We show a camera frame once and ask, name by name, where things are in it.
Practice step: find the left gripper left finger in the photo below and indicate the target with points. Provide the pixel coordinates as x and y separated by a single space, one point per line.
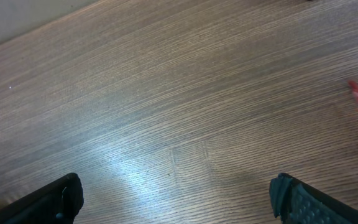
57 202

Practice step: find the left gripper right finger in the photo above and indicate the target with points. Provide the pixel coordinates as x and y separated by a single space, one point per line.
295 202

